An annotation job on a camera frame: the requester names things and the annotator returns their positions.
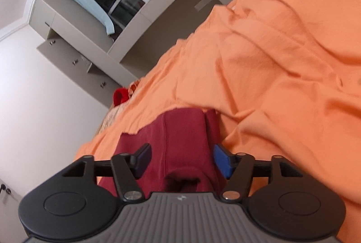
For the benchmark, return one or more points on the bright red cloth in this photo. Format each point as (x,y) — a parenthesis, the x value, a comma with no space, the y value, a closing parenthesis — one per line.
(120,96)

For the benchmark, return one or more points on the white wall socket panel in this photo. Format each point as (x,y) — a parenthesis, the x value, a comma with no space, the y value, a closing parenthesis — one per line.
(203,2)

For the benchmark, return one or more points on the orange blanket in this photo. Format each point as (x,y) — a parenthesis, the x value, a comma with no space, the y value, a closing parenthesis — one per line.
(282,62)

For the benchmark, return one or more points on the grey built-in desk unit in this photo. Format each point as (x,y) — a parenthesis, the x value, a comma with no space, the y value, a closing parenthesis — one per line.
(158,14)

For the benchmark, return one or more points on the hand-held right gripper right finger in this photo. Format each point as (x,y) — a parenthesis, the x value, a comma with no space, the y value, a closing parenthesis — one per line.
(222,159)

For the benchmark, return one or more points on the small orange cloth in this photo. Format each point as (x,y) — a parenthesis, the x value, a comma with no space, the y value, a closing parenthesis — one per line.
(132,88)

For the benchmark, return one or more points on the light blue curtain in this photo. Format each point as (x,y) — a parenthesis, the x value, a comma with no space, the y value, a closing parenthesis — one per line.
(90,3)

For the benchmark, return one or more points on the dark red long-sleeve shirt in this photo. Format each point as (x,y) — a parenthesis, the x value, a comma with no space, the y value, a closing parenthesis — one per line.
(183,141)

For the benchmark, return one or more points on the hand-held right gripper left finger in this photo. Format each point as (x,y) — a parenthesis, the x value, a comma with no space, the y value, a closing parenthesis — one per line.
(142,159)

